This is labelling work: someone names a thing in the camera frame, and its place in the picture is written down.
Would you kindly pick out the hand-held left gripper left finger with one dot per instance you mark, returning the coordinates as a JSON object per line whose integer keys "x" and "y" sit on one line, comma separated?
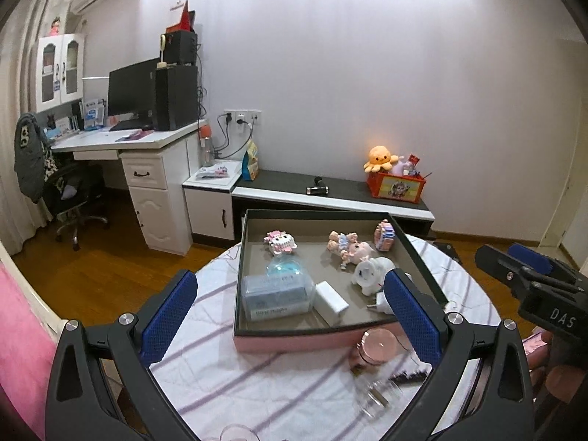
{"x": 170, "y": 317}

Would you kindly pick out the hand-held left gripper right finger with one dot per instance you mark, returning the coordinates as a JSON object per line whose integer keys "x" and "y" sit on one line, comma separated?
{"x": 413, "y": 317}

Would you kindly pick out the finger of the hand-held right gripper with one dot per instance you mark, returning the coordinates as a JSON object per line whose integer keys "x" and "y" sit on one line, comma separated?
{"x": 530, "y": 257}
{"x": 503, "y": 271}

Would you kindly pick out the white plug adapter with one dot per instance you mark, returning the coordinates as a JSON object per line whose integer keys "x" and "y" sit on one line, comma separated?
{"x": 382, "y": 304}

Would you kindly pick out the pink lidded jar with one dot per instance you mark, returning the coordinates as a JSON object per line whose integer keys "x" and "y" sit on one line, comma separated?
{"x": 376, "y": 347}

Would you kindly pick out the white animal toy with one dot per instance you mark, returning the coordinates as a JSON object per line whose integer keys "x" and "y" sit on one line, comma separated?
{"x": 370, "y": 274}

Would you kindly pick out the white charger block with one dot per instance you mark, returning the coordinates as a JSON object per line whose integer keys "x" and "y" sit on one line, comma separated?
{"x": 330, "y": 304}

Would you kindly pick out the pink striped block toy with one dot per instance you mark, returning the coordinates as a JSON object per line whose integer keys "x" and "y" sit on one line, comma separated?
{"x": 385, "y": 235}

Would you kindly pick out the pink doll figure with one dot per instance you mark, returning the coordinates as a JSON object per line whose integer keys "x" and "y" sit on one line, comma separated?
{"x": 353, "y": 250}

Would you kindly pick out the clear box of floss picks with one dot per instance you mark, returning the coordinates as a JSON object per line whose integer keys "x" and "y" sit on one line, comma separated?
{"x": 275, "y": 298}

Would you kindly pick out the pink shallow box tray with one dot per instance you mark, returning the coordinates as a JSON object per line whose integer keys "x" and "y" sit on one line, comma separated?
{"x": 317, "y": 257}

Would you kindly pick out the blue transparent dome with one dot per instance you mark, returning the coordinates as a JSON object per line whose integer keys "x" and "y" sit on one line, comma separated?
{"x": 285, "y": 267}

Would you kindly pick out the pink white block toy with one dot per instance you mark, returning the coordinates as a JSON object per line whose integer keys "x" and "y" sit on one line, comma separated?
{"x": 280, "y": 242}

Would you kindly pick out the pink printed quilt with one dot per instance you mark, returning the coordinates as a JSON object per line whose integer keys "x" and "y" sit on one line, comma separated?
{"x": 535, "y": 344}

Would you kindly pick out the black hair clip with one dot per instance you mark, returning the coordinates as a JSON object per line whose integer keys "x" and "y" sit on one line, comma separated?
{"x": 409, "y": 376}

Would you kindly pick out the black bathroom scale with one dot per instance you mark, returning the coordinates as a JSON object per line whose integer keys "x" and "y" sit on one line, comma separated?
{"x": 445, "y": 250}

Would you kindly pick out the clear glass cup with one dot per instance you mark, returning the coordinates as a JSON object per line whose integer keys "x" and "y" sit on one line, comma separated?
{"x": 381, "y": 399}
{"x": 236, "y": 432}

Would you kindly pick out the white door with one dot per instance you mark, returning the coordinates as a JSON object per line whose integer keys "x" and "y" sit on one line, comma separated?
{"x": 569, "y": 170}

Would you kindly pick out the white desk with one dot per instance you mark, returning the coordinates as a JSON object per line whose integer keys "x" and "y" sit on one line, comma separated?
{"x": 156, "y": 206}

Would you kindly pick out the white side cabinet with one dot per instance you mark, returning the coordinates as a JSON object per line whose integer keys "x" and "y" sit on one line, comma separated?
{"x": 206, "y": 211}

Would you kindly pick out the orange storage box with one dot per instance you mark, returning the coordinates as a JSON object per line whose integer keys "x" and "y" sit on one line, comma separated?
{"x": 397, "y": 189}

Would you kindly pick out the pink bedsheet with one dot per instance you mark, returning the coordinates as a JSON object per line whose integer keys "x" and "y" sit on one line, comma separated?
{"x": 23, "y": 340}

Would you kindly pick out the flat pink packet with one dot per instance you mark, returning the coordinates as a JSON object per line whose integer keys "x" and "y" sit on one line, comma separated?
{"x": 213, "y": 172}

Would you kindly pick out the black office chair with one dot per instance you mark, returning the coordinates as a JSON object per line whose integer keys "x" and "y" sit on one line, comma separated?
{"x": 73, "y": 193}

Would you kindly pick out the black roller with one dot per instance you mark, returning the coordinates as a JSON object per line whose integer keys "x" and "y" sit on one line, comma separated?
{"x": 317, "y": 188}

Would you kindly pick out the orange octopus plush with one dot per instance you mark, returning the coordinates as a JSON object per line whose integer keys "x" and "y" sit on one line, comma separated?
{"x": 381, "y": 157}

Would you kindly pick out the blue snack bag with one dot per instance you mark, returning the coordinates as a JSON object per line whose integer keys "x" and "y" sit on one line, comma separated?
{"x": 250, "y": 165}

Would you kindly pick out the orange capped bottle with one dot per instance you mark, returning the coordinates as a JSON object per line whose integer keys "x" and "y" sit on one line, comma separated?
{"x": 206, "y": 149}

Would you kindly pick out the black white TV stand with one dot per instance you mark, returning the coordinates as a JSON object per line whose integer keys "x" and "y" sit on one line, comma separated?
{"x": 285, "y": 186}

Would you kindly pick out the black keyboard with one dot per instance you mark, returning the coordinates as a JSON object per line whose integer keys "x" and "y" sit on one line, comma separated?
{"x": 126, "y": 125}

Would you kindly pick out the grey jacket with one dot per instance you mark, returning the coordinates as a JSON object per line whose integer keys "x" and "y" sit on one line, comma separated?
{"x": 30, "y": 165}

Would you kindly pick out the blue white box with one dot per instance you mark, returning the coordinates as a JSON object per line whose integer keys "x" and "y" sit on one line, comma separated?
{"x": 94, "y": 115}

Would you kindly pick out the black speaker tower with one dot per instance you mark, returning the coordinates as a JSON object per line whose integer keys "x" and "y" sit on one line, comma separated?
{"x": 177, "y": 99}

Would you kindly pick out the black computer monitor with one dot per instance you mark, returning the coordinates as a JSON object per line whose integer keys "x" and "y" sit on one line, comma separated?
{"x": 131, "y": 87}

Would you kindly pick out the black speaker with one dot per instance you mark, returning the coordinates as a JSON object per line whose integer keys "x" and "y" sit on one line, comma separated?
{"x": 181, "y": 48}

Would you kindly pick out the white glass-door cabinet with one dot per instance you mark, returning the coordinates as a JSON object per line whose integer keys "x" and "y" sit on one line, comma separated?
{"x": 39, "y": 73}

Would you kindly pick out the red triangular ornament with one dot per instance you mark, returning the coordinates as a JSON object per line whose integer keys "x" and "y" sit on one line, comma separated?
{"x": 183, "y": 20}

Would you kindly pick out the cream curtain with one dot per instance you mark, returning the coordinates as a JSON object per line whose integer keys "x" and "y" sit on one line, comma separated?
{"x": 18, "y": 55}

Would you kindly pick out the small pink doll figurine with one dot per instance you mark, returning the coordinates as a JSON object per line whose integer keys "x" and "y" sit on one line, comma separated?
{"x": 55, "y": 25}

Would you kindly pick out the white bed frame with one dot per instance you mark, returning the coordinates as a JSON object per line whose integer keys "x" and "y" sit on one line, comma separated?
{"x": 32, "y": 294}

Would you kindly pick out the white wall outlet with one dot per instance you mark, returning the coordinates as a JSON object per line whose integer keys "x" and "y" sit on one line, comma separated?
{"x": 241, "y": 117}

